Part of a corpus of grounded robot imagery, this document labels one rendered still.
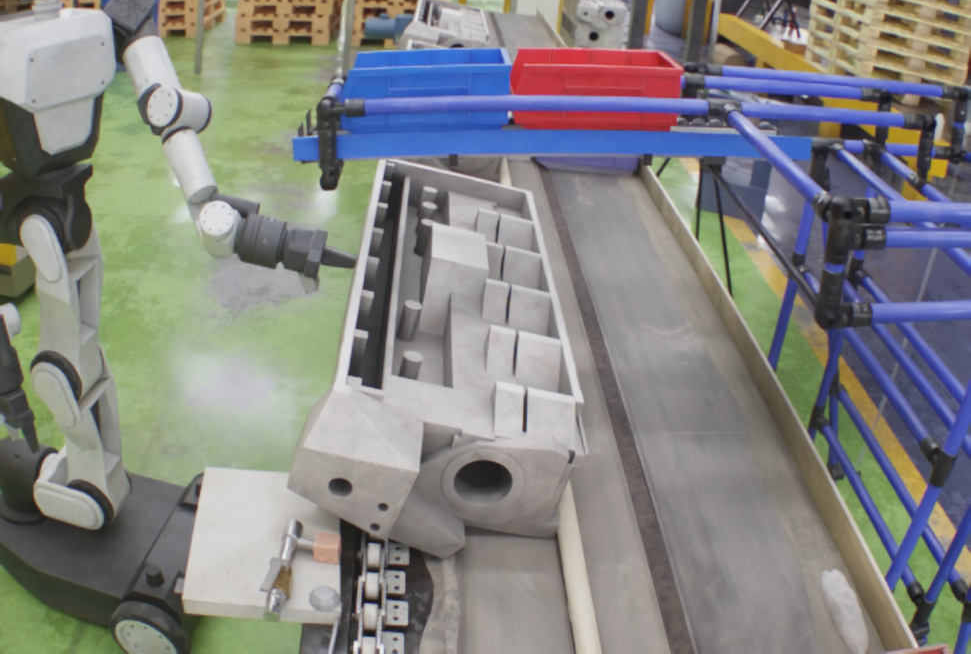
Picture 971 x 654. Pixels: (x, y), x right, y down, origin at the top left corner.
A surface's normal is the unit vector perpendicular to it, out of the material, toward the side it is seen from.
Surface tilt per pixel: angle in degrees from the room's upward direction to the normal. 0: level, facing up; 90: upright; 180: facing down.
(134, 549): 0
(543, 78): 92
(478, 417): 10
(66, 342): 90
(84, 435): 113
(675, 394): 0
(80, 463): 90
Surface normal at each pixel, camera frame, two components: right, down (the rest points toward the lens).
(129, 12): 0.43, -0.39
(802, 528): 0.08, -0.90
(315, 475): 0.06, 0.44
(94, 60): 0.83, 0.29
